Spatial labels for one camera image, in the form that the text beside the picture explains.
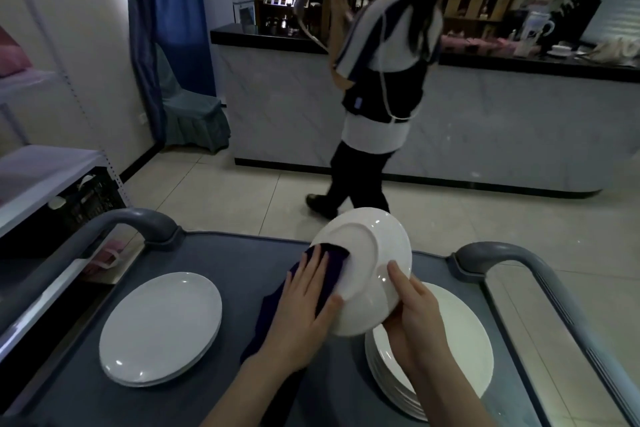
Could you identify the person's left hand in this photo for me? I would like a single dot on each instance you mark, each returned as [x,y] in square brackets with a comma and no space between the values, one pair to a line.
[297,326]

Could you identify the person's right hand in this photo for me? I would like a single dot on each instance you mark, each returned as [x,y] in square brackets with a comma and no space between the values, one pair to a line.
[420,331]

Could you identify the dark blue cleaning cloth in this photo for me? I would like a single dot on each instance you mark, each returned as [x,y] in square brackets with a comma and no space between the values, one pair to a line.
[265,316]

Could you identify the stack of white plates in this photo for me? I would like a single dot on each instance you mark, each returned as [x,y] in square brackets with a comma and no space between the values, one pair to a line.
[465,336]
[160,321]

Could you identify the white round plate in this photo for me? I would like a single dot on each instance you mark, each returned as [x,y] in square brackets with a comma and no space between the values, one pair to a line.
[385,241]

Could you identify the grey service cart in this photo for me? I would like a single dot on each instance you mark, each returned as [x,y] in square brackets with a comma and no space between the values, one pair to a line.
[225,256]

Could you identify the chair with grey-green cover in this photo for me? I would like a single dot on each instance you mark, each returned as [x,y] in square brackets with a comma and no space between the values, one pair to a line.
[195,121]

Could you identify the marble bar counter black top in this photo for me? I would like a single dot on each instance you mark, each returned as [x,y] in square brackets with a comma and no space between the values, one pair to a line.
[500,116]

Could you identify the black plastic crate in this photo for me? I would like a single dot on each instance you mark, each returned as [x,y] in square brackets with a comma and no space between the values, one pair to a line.
[95,201]

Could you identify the small white cup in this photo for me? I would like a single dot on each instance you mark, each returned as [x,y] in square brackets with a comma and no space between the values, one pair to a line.
[56,202]

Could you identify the row of pink bags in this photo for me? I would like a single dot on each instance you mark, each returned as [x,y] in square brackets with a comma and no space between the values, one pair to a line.
[475,45]

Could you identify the white metal shelf rack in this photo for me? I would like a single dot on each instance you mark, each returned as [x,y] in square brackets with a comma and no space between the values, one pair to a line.
[42,176]

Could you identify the white cup on saucer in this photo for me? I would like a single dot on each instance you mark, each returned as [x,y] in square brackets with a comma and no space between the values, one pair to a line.
[560,51]

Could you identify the white cloth bag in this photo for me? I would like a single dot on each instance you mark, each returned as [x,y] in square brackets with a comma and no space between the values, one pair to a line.
[612,50]

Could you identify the blue curtain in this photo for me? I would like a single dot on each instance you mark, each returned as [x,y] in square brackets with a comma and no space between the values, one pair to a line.
[170,6]

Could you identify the black pegged stand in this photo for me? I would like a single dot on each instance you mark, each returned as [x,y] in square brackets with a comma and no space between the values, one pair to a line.
[575,14]

